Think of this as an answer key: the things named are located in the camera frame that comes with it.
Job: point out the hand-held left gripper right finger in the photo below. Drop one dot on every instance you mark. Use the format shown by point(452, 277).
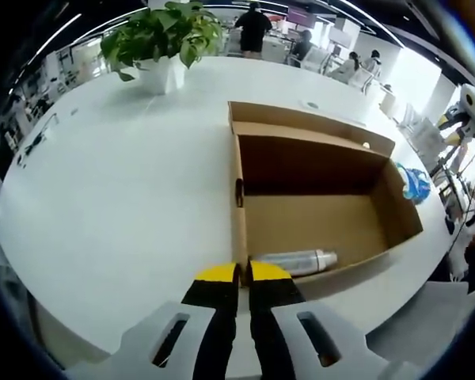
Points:
point(273, 316)

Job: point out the grey mesh office chair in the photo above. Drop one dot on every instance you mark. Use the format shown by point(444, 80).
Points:
point(419, 316)

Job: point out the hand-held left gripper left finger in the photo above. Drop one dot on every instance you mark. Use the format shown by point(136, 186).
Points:
point(211, 316)

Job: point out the green potted plant white pot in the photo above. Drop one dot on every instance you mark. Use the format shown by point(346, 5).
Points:
point(154, 27)

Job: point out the white mesh office chair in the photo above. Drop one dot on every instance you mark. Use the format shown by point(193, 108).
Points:
point(312, 59)
point(366, 81)

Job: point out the blue patterned plastic pack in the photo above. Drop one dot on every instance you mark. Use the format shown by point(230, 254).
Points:
point(415, 184)

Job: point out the brown cardboard shoe box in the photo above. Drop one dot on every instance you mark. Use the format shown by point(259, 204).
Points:
point(308, 221)

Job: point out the white table socket panel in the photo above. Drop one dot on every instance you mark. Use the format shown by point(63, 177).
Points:
point(312, 105)

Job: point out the purple wall screen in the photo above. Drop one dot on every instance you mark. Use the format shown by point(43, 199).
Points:
point(300, 14)

